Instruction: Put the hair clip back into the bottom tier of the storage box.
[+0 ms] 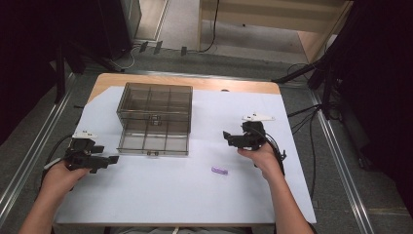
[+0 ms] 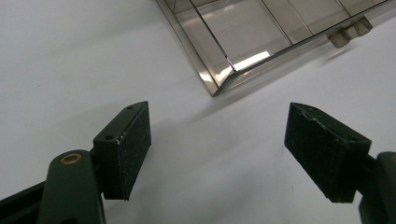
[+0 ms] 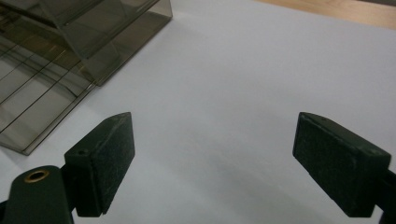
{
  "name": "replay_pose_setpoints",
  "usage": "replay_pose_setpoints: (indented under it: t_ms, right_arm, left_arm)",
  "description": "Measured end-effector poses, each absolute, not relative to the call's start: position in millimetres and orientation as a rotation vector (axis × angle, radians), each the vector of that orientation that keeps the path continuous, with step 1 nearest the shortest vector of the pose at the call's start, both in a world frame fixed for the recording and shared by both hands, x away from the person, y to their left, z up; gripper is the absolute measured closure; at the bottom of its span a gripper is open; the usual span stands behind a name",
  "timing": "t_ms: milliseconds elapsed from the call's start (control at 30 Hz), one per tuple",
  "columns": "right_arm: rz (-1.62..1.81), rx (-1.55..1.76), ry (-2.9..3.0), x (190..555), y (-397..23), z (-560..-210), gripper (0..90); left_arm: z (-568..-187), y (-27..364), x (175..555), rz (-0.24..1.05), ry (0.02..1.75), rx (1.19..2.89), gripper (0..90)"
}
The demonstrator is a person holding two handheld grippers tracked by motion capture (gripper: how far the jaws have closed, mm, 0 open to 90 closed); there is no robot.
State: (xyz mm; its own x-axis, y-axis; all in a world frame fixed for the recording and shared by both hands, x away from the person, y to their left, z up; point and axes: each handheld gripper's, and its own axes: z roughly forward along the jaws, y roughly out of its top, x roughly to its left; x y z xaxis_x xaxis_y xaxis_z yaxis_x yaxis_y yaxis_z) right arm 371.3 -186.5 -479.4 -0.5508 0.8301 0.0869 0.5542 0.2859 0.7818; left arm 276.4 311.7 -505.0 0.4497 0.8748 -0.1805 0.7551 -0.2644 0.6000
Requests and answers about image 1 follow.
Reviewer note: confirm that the clear plastic drawer box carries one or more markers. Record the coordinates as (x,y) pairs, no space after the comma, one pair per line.
(156,104)

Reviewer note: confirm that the black tripod stand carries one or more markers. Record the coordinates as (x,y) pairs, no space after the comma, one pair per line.
(308,70)

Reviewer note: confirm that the clear plastic drawer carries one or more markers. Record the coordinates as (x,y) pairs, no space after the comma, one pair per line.
(152,139)

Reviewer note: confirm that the small purple cylinder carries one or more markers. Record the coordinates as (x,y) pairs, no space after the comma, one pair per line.
(219,170)

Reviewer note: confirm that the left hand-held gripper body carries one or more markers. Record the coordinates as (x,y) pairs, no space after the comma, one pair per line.
(79,151)

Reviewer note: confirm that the dark cabinet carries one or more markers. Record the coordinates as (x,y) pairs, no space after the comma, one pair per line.
(120,26)

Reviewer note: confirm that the person's right hand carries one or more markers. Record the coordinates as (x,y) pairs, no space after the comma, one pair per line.
(264,159)

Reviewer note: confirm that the light wooden furniture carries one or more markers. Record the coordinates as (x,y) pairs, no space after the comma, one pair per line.
(269,16)

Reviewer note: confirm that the small black object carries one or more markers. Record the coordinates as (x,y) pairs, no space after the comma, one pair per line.
(224,90)

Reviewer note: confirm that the metal floor rail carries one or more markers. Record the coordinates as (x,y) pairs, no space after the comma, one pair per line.
(29,149)
(344,175)
(207,76)

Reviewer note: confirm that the person's left hand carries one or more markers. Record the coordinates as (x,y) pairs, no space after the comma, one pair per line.
(60,182)

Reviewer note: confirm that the black metal stand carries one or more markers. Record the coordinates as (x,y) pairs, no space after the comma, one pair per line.
(61,71)

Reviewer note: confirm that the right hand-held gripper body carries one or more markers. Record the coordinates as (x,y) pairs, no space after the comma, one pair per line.
(255,136)

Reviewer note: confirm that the white table mat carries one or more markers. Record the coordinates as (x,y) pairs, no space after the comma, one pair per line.
(181,191)

